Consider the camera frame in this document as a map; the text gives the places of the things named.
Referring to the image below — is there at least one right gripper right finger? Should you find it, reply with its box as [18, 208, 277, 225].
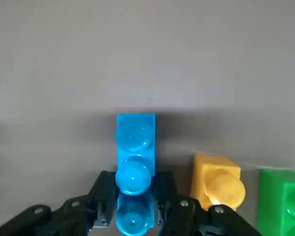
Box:
[153, 171, 264, 236]

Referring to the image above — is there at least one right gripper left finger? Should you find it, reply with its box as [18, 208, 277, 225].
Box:
[0, 171, 118, 236]

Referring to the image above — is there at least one blue three-stud block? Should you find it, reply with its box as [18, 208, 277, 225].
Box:
[115, 114, 157, 236]

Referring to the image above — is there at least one orange two-stud block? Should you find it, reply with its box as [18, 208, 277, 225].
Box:
[189, 154, 246, 212]

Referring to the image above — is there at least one green two-stud block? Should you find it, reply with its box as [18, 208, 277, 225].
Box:
[257, 169, 295, 236]

